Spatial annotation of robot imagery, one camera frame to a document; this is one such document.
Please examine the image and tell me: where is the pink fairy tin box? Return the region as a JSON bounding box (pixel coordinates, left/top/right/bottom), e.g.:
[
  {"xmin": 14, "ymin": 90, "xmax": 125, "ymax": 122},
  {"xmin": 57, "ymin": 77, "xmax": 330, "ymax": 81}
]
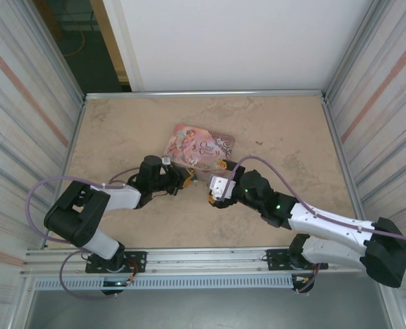
[{"xmin": 162, "ymin": 123, "xmax": 237, "ymax": 171}]

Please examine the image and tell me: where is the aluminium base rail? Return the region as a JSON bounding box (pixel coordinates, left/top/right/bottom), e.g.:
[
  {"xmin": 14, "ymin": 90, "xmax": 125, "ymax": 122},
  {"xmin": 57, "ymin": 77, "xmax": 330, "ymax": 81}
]
[{"xmin": 20, "ymin": 247, "xmax": 366, "ymax": 279}]

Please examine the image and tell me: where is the black right mount plate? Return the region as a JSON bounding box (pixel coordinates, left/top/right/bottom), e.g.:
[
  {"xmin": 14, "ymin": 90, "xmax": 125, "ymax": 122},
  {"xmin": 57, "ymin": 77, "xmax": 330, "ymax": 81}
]
[{"xmin": 263, "ymin": 249, "xmax": 329, "ymax": 272}]

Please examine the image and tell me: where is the black mount plate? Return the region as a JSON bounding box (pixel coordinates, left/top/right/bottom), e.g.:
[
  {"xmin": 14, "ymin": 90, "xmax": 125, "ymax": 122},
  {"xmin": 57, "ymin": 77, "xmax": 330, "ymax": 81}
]
[
  {"xmin": 85, "ymin": 250, "xmax": 147, "ymax": 274},
  {"xmin": 263, "ymin": 249, "xmax": 329, "ymax": 272}
]

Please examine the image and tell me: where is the aluminium table frame bar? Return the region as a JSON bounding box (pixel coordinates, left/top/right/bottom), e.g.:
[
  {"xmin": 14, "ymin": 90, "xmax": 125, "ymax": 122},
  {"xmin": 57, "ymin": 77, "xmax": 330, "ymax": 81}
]
[{"xmin": 84, "ymin": 90, "xmax": 328, "ymax": 101}]

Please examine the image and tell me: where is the black left mount plate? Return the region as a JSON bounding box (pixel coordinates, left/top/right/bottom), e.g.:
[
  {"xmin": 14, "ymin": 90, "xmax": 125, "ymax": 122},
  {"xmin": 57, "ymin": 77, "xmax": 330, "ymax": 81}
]
[{"xmin": 85, "ymin": 250, "xmax": 147, "ymax": 274}]

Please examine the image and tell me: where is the grey slotted cable duct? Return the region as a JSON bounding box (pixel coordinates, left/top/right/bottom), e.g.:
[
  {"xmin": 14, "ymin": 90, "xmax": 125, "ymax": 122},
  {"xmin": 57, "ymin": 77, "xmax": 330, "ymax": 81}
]
[{"xmin": 32, "ymin": 273, "xmax": 302, "ymax": 291}]

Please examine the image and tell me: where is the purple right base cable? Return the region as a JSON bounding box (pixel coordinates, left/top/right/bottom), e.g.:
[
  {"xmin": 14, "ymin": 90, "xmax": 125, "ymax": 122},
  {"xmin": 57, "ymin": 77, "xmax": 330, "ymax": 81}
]
[{"xmin": 291, "ymin": 263, "xmax": 320, "ymax": 295}]

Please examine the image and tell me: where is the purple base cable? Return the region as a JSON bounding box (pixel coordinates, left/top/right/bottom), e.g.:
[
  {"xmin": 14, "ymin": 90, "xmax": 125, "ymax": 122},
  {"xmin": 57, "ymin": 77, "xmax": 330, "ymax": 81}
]
[
  {"xmin": 59, "ymin": 249, "xmax": 122, "ymax": 300},
  {"xmin": 291, "ymin": 263, "xmax": 320, "ymax": 295}
]

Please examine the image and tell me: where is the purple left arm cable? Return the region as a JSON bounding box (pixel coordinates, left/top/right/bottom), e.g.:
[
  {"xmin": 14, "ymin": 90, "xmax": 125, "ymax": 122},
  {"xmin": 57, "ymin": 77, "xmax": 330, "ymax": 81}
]
[{"xmin": 24, "ymin": 167, "xmax": 143, "ymax": 241}]

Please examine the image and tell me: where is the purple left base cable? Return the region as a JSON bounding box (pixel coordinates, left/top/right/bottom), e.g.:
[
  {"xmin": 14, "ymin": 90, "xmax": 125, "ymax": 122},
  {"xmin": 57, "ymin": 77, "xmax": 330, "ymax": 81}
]
[{"xmin": 59, "ymin": 249, "xmax": 122, "ymax": 300}]

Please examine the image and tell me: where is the orange floor cable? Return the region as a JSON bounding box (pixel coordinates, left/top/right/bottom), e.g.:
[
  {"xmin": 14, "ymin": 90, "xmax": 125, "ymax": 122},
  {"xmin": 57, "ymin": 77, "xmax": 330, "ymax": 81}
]
[{"xmin": 63, "ymin": 29, "xmax": 88, "ymax": 58}]

